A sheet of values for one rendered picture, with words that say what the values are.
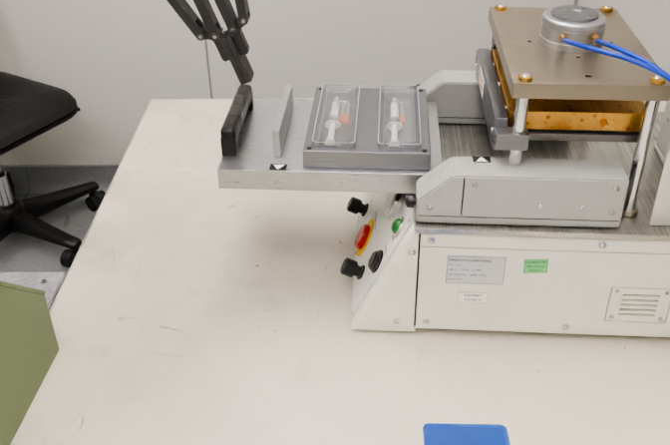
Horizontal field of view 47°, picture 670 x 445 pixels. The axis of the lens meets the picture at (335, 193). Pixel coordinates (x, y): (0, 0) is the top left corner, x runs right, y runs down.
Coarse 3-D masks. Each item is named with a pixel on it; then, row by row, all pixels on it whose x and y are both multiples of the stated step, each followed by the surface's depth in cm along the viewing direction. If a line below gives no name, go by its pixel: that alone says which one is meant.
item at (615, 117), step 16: (496, 64) 107; (512, 112) 94; (528, 112) 94; (544, 112) 94; (560, 112) 94; (576, 112) 94; (592, 112) 94; (608, 112) 93; (624, 112) 93; (640, 112) 93; (528, 128) 95; (544, 128) 95; (560, 128) 95; (576, 128) 95; (592, 128) 95; (608, 128) 93; (624, 128) 94
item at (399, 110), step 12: (384, 96) 111; (396, 96) 111; (408, 96) 111; (384, 108) 108; (396, 108) 108; (408, 108) 107; (384, 120) 104; (396, 120) 104; (408, 120) 104; (384, 132) 101; (396, 132) 101; (408, 132) 101
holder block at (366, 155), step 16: (368, 96) 113; (368, 112) 109; (368, 128) 104; (304, 144) 101; (368, 144) 101; (304, 160) 100; (320, 160) 100; (336, 160) 100; (352, 160) 100; (368, 160) 99; (384, 160) 99; (400, 160) 99; (416, 160) 99
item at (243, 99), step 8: (240, 88) 112; (248, 88) 113; (240, 96) 110; (248, 96) 111; (232, 104) 108; (240, 104) 108; (248, 104) 111; (232, 112) 106; (240, 112) 106; (224, 120) 104; (232, 120) 104; (240, 120) 106; (224, 128) 102; (232, 128) 102; (240, 128) 106; (224, 136) 102; (232, 136) 102; (224, 144) 102; (232, 144) 102; (224, 152) 103; (232, 152) 103
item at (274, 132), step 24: (288, 96) 110; (264, 120) 112; (288, 120) 110; (432, 120) 112; (240, 144) 106; (264, 144) 106; (288, 144) 106; (432, 144) 106; (240, 168) 101; (264, 168) 101; (288, 168) 101; (312, 168) 100; (336, 168) 100; (432, 168) 100; (360, 192) 101; (384, 192) 101; (408, 192) 100
